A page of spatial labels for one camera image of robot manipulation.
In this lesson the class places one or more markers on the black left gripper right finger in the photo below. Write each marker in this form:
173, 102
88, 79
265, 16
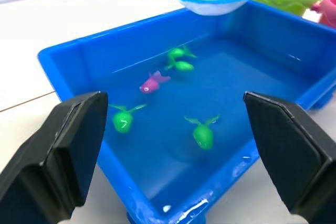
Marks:
294, 150

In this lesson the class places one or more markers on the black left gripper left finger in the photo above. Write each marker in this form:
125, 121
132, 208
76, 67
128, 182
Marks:
50, 155

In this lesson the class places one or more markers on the green toy fish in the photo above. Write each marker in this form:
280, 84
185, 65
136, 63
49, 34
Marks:
122, 120
182, 66
178, 53
202, 134

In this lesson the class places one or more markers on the blue plastic tub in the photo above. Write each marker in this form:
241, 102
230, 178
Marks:
210, 98

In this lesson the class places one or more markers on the pink toy fish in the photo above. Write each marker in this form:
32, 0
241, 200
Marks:
152, 83

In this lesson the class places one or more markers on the pink plastic bucket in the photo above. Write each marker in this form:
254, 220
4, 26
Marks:
326, 11

